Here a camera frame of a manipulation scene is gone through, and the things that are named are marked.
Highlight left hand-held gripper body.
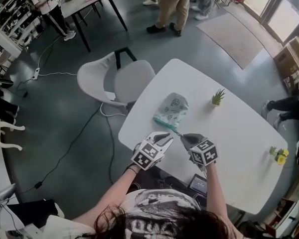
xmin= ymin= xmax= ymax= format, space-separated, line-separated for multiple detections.
xmin=131 ymin=132 xmax=165 ymax=171

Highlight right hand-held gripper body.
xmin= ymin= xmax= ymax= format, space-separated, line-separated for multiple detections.
xmin=187 ymin=138 xmax=219 ymax=172

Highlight white zip pouch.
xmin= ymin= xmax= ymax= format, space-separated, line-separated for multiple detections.
xmin=153 ymin=92 xmax=190 ymax=136

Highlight person's left forearm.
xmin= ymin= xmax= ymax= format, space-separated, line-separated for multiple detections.
xmin=71 ymin=165 xmax=140 ymax=224

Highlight person's right forearm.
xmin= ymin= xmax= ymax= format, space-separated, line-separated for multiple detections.
xmin=204 ymin=162 xmax=236 ymax=230

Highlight person's black trousers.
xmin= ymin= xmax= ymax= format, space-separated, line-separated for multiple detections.
xmin=127 ymin=167 xmax=202 ymax=196

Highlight black tablet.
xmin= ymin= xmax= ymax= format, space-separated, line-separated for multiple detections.
xmin=189 ymin=173 xmax=208 ymax=198

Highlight small green potted plant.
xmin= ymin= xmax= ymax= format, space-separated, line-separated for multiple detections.
xmin=211 ymin=88 xmax=226 ymax=107

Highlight person's white printed shirt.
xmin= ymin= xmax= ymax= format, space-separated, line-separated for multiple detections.
xmin=48 ymin=188 xmax=240 ymax=239

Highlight white shell chair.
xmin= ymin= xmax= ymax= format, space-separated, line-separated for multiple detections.
xmin=76 ymin=51 xmax=156 ymax=109

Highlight yellow flower in white pot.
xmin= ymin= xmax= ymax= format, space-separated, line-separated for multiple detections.
xmin=276 ymin=148 xmax=290 ymax=166

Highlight white shelf unit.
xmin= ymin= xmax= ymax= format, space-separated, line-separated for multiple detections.
xmin=263 ymin=197 xmax=299 ymax=239

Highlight beige floor rug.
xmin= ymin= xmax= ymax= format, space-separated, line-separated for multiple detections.
xmin=196 ymin=5 xmax=265 ymax=71

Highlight cardboard box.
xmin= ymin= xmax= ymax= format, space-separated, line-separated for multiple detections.
xmin=273 ymin=36 xmax=299 ymax=81

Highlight black cloth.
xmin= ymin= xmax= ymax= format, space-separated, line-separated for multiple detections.
xmin=7 ymin=199 xmax=65 ymax=230

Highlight grey metal device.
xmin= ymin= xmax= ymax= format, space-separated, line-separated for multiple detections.
xmin=0 ymin=183 xmax=17 ymax=201

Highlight white ornate furniture leg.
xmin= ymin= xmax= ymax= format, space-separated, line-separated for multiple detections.
xmin=0 ymin=115 xmax=26 ymax=152

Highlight black-legged white-topped table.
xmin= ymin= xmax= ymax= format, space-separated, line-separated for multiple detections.
xmin=59 ymin=0 xmax=128 ymax=52

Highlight glass entrance door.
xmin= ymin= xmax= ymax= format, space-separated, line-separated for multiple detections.
xmin=244 ymin=0 xmax=299 ymax=43

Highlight shelf with black bags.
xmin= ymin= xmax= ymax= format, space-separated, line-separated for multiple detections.
xmin=0 ymin=0 xmax=43 ymax=57

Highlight black cable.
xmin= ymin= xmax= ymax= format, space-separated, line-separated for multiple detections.
xmin=22 ymin=105 xmax=103 ymax=194

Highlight black metal frame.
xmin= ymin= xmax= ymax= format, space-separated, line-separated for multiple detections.
xmin=114 ymin=47 xmax=138 ymax=71

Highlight white cable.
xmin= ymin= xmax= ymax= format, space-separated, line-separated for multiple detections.
xmin=37 ymin=71 xmax=78 ymax=77

